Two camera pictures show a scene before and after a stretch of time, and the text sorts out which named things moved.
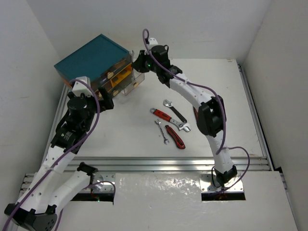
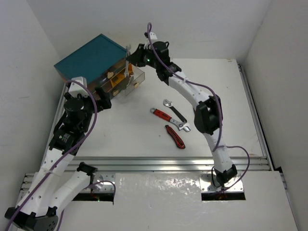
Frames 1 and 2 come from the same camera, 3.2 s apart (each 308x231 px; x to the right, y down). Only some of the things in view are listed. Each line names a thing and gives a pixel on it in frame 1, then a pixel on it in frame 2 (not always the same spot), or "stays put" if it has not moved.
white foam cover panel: [157, 188] stays put
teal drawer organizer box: [108, 64] stays put
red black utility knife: [177, 140] stays put
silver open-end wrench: [165, 141] -> [126, 71]
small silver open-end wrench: [133, 81] -> [130, 78]
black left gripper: [106, 99] stays put
